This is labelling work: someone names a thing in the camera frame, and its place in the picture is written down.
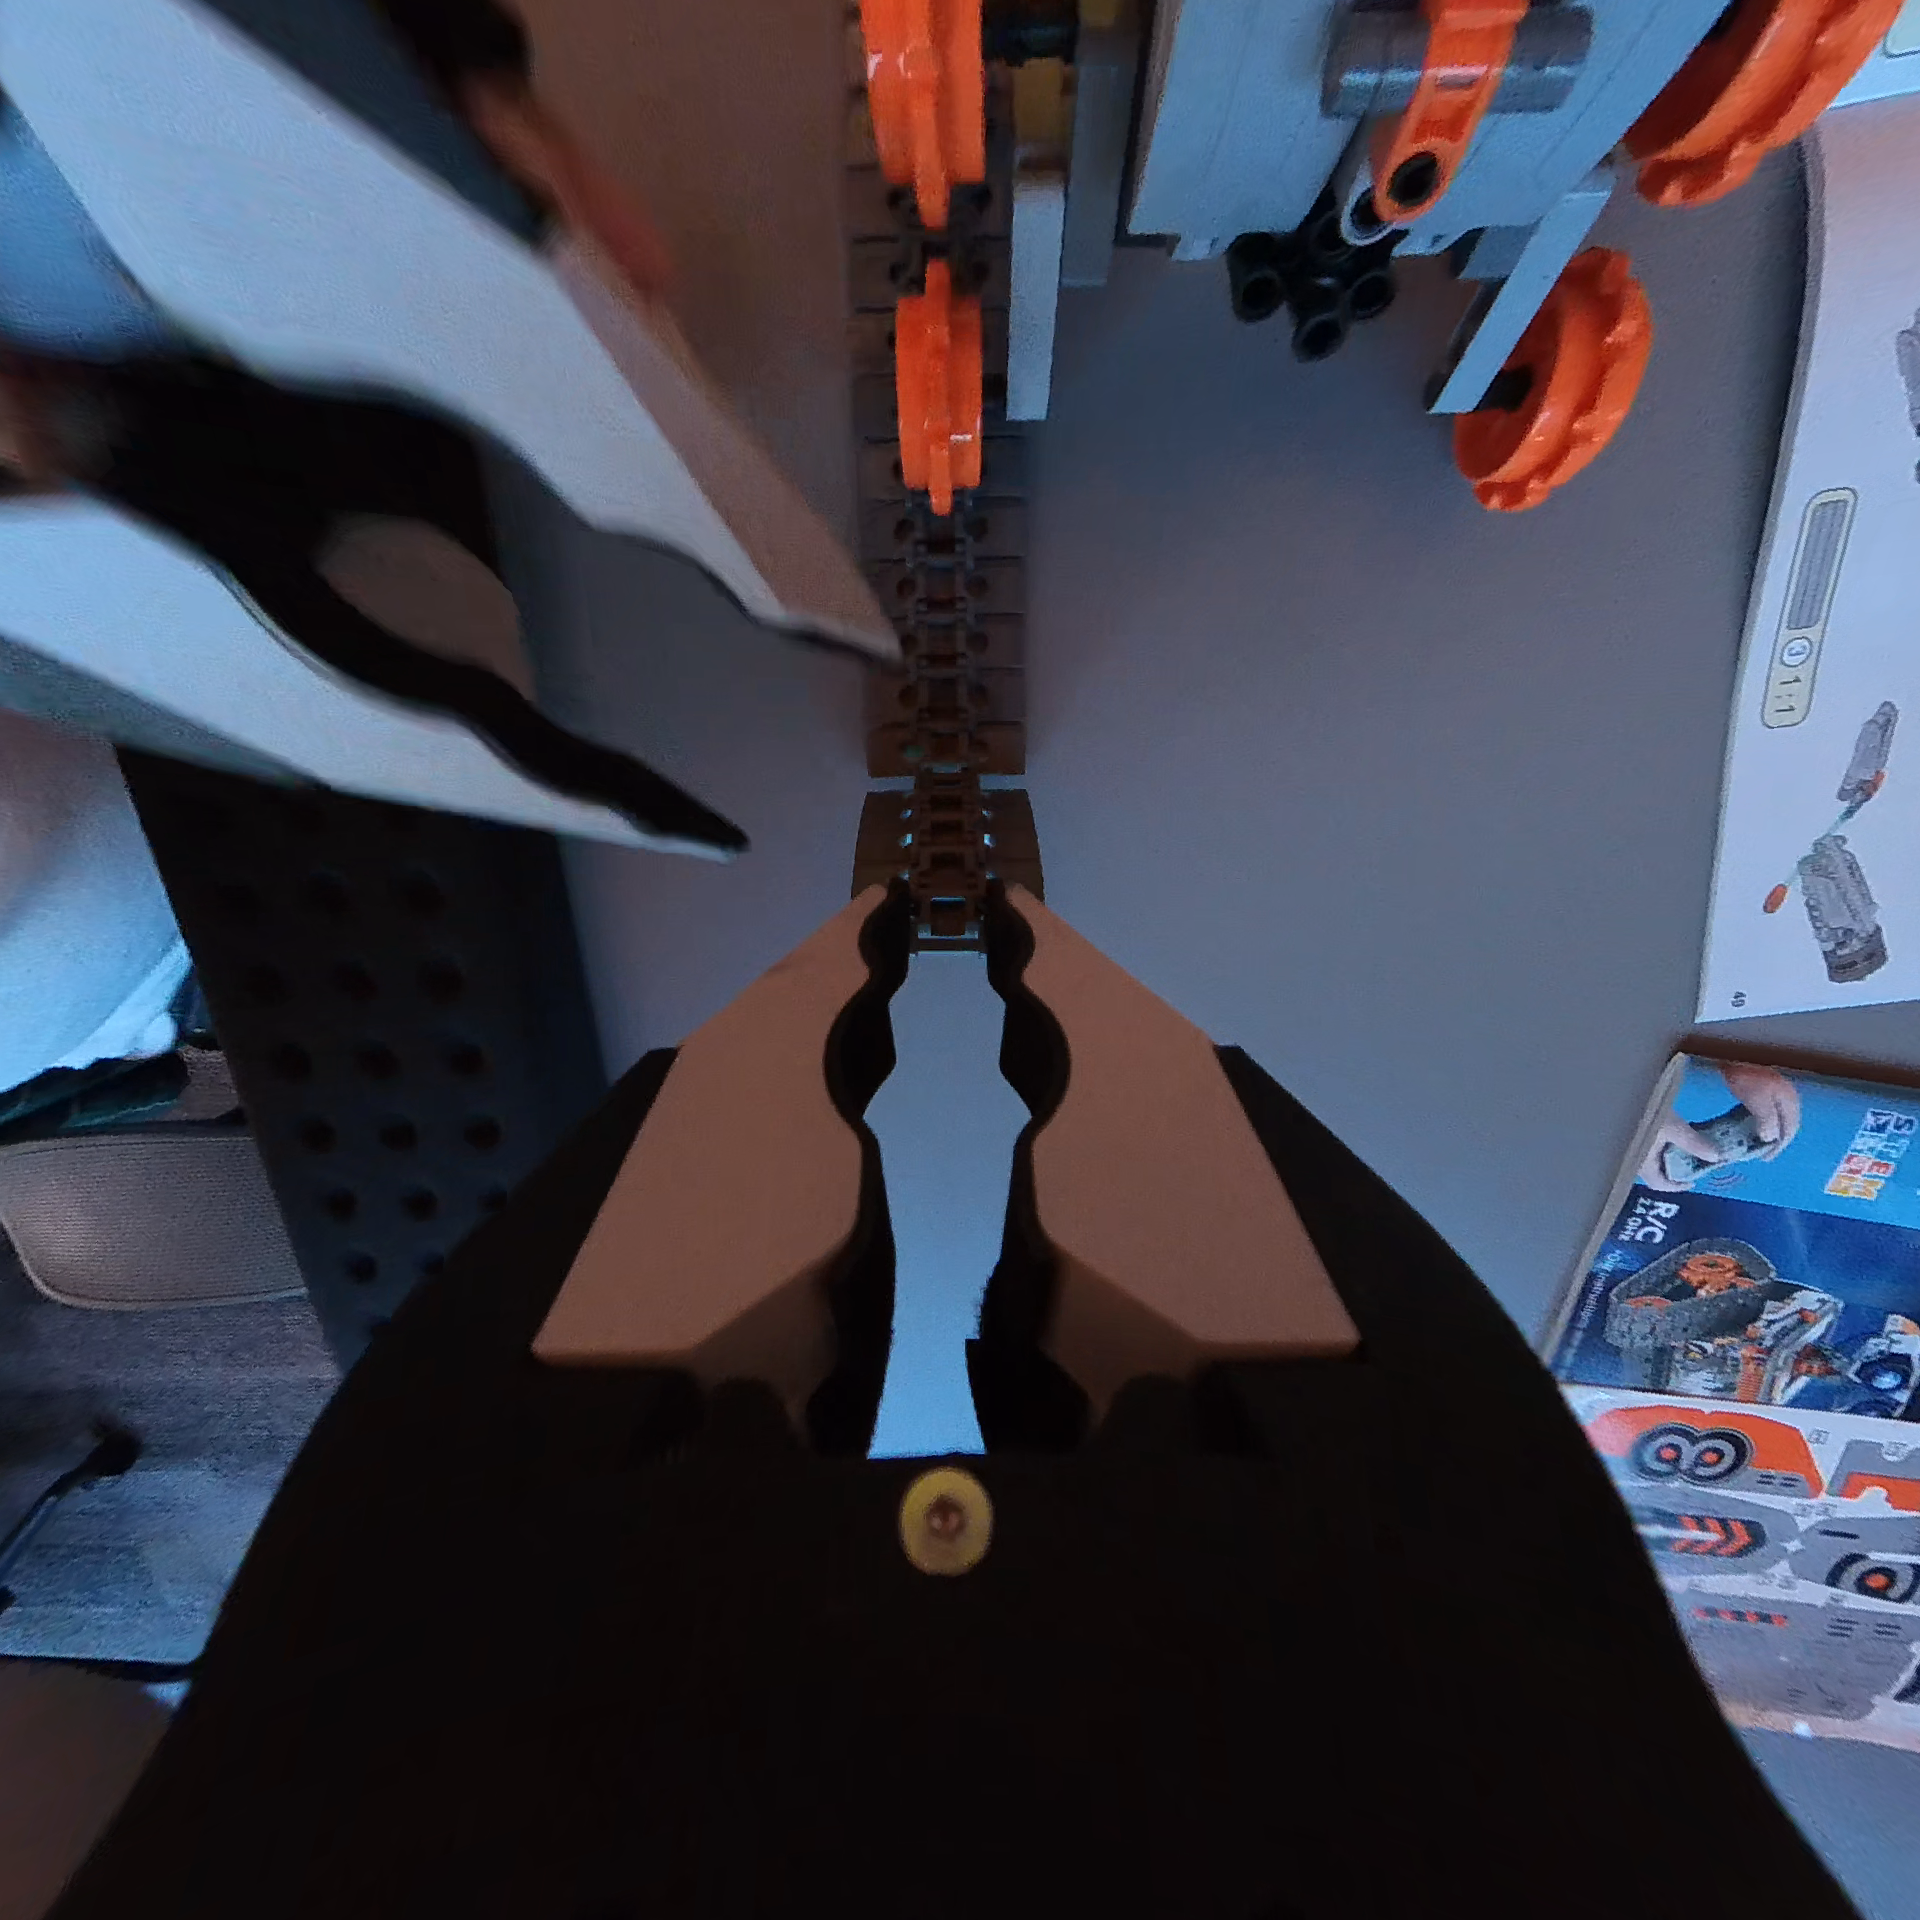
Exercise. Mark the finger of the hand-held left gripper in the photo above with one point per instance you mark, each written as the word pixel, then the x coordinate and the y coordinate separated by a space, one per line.
pixel 376 270
pixel 182 630

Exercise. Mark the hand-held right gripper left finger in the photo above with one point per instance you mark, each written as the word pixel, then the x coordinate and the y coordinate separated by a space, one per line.
pixel 691 1201

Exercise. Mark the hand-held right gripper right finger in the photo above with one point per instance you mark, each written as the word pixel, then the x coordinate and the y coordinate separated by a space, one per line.
pixel 1184 1201

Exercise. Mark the grey orange toy brick vehicle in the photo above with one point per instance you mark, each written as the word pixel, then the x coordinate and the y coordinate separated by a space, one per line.
pixel 1244 120

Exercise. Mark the grey desk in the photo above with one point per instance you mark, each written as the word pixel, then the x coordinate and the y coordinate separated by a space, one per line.
pixel 1276 751

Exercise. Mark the person's white clothing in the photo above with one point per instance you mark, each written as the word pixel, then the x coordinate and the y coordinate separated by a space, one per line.
pixel 77 901

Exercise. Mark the black perforated chair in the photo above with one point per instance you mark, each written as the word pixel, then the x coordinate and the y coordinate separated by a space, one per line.
pixel 346 1049

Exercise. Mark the blue booklet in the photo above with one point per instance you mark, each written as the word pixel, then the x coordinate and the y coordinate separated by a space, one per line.
pixel 1756 1230

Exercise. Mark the orange grey sticker sheet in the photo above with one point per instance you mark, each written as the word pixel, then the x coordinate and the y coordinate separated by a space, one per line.
pixel 1770 1560

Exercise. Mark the white instruction booklet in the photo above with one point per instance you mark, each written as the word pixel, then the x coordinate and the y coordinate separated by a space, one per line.
pixel 1846 600

